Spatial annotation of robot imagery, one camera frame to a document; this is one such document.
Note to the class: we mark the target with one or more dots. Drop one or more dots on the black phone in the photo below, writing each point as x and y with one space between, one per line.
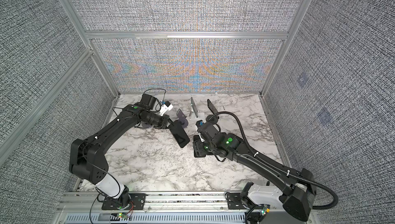
179 133
198 147

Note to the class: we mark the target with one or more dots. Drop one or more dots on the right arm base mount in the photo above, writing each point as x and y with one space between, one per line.
240 201

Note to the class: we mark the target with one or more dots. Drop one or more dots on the black fabric phone stand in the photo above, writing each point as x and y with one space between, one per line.
213 118

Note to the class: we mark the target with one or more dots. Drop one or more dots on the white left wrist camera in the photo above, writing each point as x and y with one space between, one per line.
166 106

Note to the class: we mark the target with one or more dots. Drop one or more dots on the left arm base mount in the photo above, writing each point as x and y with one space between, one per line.
135 201

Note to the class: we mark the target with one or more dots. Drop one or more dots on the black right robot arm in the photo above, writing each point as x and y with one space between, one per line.
297 196

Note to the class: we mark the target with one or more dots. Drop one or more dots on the silver metal phone stand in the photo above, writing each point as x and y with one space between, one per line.
195 115

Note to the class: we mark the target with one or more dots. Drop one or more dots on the aluminium front rail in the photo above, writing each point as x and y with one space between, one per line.
193 207

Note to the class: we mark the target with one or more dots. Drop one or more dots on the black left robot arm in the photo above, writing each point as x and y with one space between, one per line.
88 156

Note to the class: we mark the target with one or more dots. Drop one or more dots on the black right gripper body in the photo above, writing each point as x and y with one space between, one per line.
203 148

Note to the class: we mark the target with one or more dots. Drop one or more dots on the round grey stand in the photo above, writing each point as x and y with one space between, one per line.
182 118
145 125

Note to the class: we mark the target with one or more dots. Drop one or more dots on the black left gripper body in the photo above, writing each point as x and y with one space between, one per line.
162 120

